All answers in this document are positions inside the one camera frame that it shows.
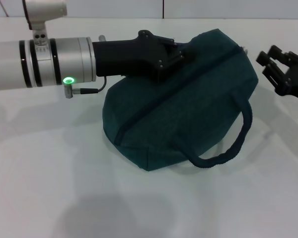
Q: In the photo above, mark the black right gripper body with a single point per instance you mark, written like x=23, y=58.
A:
x=296, y=77

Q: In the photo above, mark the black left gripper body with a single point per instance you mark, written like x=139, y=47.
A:
x=129, y=58

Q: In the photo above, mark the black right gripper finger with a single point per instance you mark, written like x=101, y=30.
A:
x=279, y=54
x=269, y=68

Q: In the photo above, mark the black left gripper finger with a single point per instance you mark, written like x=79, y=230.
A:
x=186, y=49
x=173, y=65

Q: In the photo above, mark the dark teal insulated lunch bag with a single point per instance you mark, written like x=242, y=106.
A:
x=183, y=111

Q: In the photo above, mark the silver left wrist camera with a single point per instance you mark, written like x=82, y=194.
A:
x=44, y=12

